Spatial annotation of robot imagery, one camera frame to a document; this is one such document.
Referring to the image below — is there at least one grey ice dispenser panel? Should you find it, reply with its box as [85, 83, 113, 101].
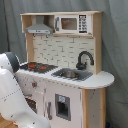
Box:
[55, 94, 71, 121]

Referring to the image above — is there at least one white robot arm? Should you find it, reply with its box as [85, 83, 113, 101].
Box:
[0, 52, 51, 128]

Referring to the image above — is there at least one grey curtain backdrop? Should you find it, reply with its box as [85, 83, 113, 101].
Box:
[0, 0, 128, 128]

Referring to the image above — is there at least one toy microwave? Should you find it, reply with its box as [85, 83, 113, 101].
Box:
[55, 14, 92, 34]

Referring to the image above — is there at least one toy oven door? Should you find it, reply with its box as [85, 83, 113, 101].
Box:
[25, 98, 37, 113]

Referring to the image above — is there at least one wooden toy kitchen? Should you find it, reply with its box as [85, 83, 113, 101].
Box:
[16, 11, 114, 128]

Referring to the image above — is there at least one grey range hood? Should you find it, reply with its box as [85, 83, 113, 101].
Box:
[25, 16, 53, 35]

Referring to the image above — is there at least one black toy faucet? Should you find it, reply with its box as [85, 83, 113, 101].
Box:
[76, 51, 94, 70]

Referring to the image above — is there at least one black toy stovetop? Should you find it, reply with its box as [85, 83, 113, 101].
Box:
[20, 62, 56, 73]

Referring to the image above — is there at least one left oven knob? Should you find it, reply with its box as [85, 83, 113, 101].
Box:
[32, 82, 37, 88]

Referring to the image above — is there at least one grey toy sink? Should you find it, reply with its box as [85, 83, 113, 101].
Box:
[53, 68, 93, 81]

